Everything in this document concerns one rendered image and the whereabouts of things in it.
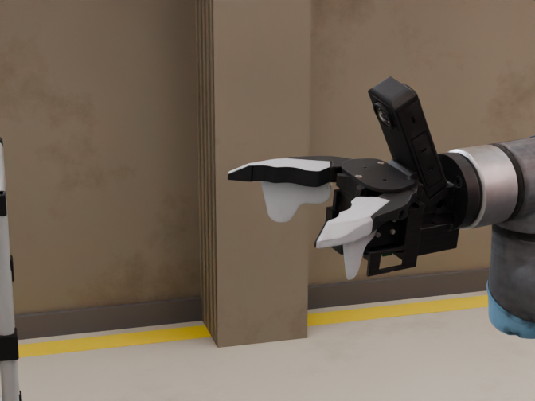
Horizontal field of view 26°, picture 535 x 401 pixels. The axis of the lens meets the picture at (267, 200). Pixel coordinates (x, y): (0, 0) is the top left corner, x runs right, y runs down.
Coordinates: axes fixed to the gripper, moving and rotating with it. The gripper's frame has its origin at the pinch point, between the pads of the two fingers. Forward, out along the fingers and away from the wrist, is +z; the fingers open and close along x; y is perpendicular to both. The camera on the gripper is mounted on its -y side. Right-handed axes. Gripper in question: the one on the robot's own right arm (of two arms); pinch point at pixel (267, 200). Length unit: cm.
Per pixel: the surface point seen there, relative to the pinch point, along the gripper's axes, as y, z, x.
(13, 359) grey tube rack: 64, -4, 84
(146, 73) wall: 73, -100, 245
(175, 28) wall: 59, -110, 245
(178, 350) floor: 154, -98, 210
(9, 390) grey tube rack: 69, -4, 84
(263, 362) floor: 151, -117, 188
